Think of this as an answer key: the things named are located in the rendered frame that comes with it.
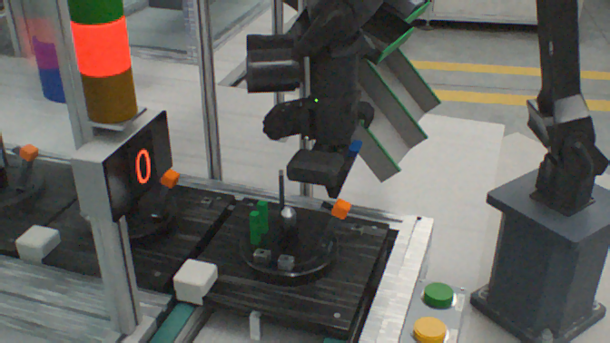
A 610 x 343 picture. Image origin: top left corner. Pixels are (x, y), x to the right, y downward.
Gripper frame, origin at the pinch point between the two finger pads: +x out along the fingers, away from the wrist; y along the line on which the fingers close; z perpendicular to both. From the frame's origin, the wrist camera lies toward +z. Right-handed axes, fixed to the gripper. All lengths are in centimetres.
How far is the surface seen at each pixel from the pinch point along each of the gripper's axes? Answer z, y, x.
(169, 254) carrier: 22.6, 5.8, 13.7
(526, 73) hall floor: -23, -330, 115
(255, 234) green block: 10.6, 2.3, 10.2
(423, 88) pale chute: -3.7, -47.5, 7.7
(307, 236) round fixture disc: 4.5, -2.0, 12.2
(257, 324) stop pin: 6.1, 13.5, 15.5
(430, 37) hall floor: 42, -375, 114
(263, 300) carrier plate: 6.3, 10.6, 14.0
